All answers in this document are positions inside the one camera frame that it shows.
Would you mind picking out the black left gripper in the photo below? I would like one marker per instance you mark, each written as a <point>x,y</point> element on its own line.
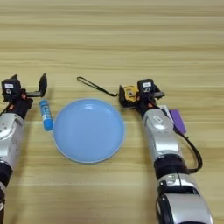
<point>20,106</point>

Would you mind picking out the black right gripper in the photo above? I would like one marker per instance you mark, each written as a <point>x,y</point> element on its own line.
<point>145,105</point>

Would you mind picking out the yellow black tape measure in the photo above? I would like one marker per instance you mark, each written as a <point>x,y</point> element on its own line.
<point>131,94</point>

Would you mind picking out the blue glue stick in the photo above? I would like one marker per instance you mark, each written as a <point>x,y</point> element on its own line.
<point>46,115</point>

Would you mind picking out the purple rectangular block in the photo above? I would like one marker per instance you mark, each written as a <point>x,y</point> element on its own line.
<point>178,121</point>

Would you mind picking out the light blue round plate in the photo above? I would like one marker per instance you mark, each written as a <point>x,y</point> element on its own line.
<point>89,131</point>

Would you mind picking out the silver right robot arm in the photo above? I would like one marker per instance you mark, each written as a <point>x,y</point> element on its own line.
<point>166,140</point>

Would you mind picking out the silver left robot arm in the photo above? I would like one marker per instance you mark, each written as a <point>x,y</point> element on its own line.
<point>10,137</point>

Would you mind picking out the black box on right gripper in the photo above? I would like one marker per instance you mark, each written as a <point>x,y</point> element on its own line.
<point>145,87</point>

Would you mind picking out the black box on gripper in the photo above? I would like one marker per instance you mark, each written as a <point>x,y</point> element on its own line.
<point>10,87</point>
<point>145,87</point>

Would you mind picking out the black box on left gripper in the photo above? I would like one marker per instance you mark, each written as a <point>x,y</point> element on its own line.
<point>10,87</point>

